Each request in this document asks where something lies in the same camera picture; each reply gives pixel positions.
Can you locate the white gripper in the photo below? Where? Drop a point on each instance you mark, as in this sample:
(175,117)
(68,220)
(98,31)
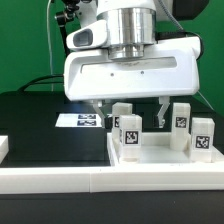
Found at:
(168,68)

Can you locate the white square table top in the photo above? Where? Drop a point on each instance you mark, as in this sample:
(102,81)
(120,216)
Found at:
(155,149)

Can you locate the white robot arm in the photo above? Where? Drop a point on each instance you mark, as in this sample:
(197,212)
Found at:
(118,54)

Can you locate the printed tag sheet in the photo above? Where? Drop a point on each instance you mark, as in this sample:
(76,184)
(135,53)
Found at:
(75,120)

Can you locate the white U-shaped fence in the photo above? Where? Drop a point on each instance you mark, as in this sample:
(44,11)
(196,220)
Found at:
(155,177)

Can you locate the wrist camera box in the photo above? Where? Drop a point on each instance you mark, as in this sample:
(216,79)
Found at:
(92,36)

